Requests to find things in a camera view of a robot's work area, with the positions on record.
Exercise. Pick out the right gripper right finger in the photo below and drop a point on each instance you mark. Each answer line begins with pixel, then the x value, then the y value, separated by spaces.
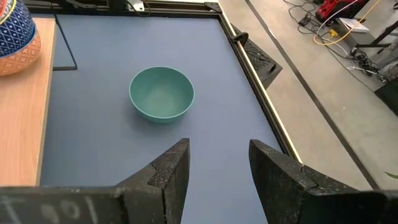
pixel 295 196

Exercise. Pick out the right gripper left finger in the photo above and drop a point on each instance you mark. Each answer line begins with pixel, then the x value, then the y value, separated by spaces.
pixel 149 199

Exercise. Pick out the teal plastic bowl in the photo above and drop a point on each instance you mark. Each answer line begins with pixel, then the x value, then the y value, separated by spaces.
pixel 161 96

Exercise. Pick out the dark blue patterned ceramic bowl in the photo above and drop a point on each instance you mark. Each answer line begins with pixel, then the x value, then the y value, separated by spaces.
pixel 15 34

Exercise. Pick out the red patterned ceramic bowl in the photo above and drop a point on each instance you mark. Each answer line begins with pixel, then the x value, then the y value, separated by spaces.
pixel 2 5

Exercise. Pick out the blue-grey table mat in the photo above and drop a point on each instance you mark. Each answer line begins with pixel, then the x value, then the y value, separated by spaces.
pixel 109 140

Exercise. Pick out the black box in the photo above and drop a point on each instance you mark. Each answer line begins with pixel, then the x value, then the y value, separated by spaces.
pixel 388 96

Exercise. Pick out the black power adapter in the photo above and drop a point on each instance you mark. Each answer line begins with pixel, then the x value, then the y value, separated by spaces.
pixel 304 20

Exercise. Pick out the white flat box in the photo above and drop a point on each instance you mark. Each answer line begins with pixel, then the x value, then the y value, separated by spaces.
pixel 354 25

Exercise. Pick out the black metal stand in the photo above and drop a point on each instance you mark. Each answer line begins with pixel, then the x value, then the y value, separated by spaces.
pixel 382 35

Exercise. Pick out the red power tool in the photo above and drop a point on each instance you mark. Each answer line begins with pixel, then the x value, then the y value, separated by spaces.
pixel 329 9

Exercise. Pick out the white metal plate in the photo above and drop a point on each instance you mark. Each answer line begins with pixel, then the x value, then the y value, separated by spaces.
pixel 136 4

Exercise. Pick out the black aluminium table frame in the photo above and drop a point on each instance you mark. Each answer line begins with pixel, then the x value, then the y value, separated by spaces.
pixel 186 8

